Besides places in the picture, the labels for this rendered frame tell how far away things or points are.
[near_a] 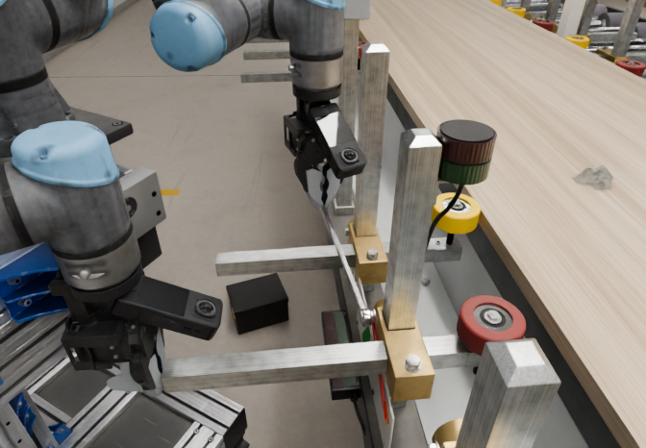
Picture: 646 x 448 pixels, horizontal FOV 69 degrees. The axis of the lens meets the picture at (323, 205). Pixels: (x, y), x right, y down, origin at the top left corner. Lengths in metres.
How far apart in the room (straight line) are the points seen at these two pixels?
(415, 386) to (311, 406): 1.01
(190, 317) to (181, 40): 0.30
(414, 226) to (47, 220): 0.36
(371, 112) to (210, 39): 0.29
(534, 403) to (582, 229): 0.54
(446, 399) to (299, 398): 0.80
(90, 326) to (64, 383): 1.00
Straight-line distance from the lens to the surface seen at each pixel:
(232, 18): 0.59
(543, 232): 0.83
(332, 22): 0.65
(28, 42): 0.79
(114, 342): 0.57
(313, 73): 0.66
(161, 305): 0.54
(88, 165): 0.44
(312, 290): 1.94
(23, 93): 0.79
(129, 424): 1.43
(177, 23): 0.55
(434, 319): 1.02
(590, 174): 1.00
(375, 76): 0.72
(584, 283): 0.75
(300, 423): 1.59
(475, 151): 0.49
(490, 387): 0.35
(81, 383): 1.56
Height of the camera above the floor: 1.35
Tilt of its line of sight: 34 degrees down
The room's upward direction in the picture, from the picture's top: straight up
